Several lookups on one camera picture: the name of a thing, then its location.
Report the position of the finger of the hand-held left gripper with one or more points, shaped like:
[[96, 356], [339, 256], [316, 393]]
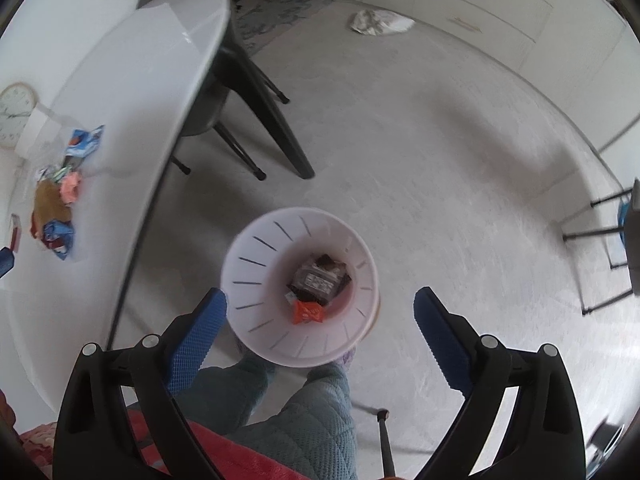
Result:
[[4, 262]]

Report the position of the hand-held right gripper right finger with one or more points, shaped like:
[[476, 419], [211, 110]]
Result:
[[442, 340]]

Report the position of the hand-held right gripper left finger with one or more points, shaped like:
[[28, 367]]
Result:
[[200, 340]]

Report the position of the brown paper wrapper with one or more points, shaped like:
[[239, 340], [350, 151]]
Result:
[[50, 205]]

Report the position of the white plastic waste bin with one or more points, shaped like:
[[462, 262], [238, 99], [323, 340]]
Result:
[[260, 280]]

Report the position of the pink wrapper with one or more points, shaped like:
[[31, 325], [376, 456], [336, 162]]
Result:
[[70, 187]]

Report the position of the green striped wrapper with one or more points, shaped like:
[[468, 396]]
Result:
[[52, 172]]

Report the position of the orange snack wrapper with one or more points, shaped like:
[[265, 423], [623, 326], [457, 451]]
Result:
[[307, 312]]

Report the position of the dark snack wrapper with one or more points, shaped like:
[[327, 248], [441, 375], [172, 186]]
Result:
[[320, 280]]

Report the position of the blue and white wrapper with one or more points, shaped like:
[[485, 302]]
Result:
[[85, 141]]

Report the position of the red and white small box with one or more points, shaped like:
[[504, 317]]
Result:
[[15, 232]]

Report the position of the dark wooden stick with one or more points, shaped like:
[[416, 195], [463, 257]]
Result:
[[385, 440]]

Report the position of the red patterned garment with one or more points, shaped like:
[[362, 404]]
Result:
[[240, 460]]

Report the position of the teal quilted pants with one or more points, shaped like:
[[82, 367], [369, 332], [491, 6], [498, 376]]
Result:
[[310, 425]]

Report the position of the grey chair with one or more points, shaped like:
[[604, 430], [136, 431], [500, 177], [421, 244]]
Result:
[[202, 110]]

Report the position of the black table leg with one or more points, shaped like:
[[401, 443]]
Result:
[[270, 110]]

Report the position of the crumpled white cloth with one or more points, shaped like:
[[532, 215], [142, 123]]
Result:
[[380, 22]]

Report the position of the white drawer cabinet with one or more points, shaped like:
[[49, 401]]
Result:
[[480, 5]]

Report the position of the grey patterned rug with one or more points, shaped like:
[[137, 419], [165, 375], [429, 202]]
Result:
[[280, 10]]

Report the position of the round white wall clock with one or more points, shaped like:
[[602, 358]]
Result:
[[12, 112]]

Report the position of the black metal frame stand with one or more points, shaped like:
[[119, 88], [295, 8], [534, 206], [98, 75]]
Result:
[[595, 232]]

